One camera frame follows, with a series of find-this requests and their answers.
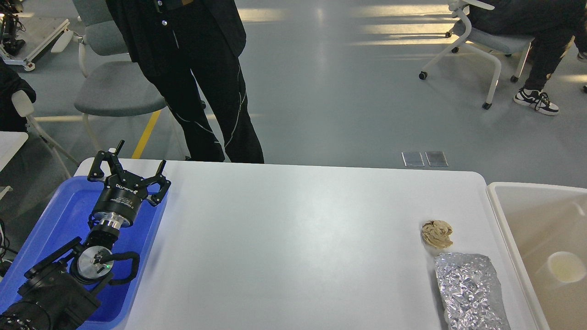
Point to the metal floor plate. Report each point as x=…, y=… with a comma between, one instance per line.
x=413, y=159
x=436, y=159

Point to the crumpled brown paper ball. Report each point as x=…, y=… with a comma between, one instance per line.
x=436, y=233

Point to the standing person in black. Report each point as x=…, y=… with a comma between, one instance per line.
x=189, y=50

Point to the seated person in black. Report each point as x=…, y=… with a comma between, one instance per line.
x=552, y=23

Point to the white paper cup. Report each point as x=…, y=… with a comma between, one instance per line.
x=566, y=267

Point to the white plastic bin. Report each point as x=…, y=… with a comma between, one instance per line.
x=537, y=220

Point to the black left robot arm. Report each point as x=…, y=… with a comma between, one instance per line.
x=84, y=259

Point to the white side table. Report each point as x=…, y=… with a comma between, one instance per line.
x=10, y=143

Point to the grey padded chair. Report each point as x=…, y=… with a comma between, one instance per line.
x=114, y=89

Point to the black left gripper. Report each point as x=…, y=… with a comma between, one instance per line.
x=123, y=191

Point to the black and white sneaker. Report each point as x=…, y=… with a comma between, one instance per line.
x=537, y=100

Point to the white chair at left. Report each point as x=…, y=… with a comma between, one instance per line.
x=24, y=107

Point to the right metal floor plate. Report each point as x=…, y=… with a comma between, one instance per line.
x=436, y=159

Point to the left metal floor plate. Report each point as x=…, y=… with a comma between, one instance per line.
x=413, y=159

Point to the crumpled aluminium foil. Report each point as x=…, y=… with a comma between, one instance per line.
x=470, y=291

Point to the white equipment cart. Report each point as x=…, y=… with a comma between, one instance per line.
x=39, y=33

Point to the white office chair on castors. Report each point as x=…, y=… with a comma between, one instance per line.
x=482, y=43

